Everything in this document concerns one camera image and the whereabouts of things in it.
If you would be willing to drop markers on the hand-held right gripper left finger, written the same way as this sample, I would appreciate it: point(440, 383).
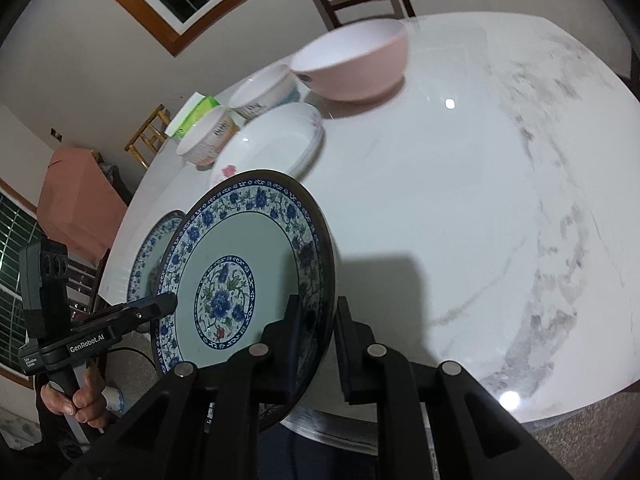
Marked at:
point(287, 345)

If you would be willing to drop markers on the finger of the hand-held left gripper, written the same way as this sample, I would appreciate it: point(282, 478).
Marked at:
point(145, 310)

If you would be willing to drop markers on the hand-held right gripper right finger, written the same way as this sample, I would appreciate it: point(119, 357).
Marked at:
point(352, 360)

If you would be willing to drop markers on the blue floral plate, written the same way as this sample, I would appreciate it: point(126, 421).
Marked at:
point(150, 255)
point(235, 240)

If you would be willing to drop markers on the white printed bowl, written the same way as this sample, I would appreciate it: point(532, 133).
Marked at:
point(207, 135)

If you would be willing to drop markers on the white plate pink flowers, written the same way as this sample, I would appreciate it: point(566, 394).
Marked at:
point(270, 135)

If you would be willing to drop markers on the white bowl blue cartoon print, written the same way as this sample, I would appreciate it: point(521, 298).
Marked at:
point(262, 91)

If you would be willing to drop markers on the pink bowl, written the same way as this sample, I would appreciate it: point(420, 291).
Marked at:
point(350, 67)

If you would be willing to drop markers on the person's left hand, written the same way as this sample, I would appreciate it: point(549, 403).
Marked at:
point(92, 400)

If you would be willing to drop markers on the bamboo chair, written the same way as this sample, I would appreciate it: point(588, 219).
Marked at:
point(145, 137)

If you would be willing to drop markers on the green tissue box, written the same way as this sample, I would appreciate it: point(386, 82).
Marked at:
point(192, 112)

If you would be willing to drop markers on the wall socket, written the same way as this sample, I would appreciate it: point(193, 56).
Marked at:
point(56, 135)

